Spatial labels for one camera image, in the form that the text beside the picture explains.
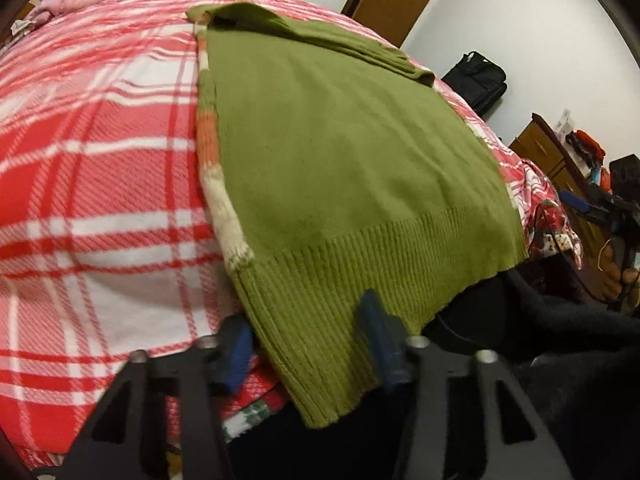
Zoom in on red item on dresser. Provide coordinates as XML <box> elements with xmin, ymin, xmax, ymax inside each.
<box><xmin>565</xmin><ymin>129</ymin><xmax>607</xmax><ymax>162</ymax></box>

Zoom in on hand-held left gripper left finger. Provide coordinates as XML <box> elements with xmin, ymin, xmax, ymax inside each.
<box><xmin>50</xmin><ymin>316</ymin><xmax>256</xmax><ymax>480</ymax></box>

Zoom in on brown wooden dresser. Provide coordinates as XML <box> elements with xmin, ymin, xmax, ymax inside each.
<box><xmin>509</xmin><ymin>112</ymin><xmax>618</xmax><ymax>261</ymax></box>

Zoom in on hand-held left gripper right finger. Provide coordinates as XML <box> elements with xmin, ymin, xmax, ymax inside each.
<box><xmin>356</xmin><ymin>289</ymin><xmax>576</xmax><ymax>480</ymax></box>

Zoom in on person's dark clothing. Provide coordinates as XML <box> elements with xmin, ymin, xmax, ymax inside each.
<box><xmin>420</xmin><ymin>267</ymin><xmax>640</xmax><ymax>480</ymax></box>

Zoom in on red plaid blanket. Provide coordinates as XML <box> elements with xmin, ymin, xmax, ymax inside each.
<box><xmin>0</xmin><ymin>0</ymin><xmax>586</xmax><ymax>467</ymax></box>

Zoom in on person's right hand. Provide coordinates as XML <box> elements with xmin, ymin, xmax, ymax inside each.
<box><xmin>599</xmin><ymin>244</ymin><xmax>640</xmax><ymax>307</ymax></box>

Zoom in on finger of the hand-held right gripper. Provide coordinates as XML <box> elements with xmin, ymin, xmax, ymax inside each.
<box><xmin>559</xmin><ymin>189</ymin><xmax>622</xmax><ymax>227</ymax></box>

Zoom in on pink pillow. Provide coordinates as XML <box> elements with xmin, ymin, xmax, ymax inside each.
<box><xmin>22</xmin><ymin>0</ymin><xmax>120</xmax><ymax>28</ymax></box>

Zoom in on green striped knit sweater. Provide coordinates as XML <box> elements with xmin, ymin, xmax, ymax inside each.
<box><xmin>185</xmin><ymin>2</ymin><xmax>531</xmax><ymax>429</ymax></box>

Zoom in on floral patterned cloth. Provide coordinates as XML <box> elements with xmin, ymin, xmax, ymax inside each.
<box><xmin>527</xmin><ymin>199</ymin><xmax>585</xmax><ymax>269</ymax></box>

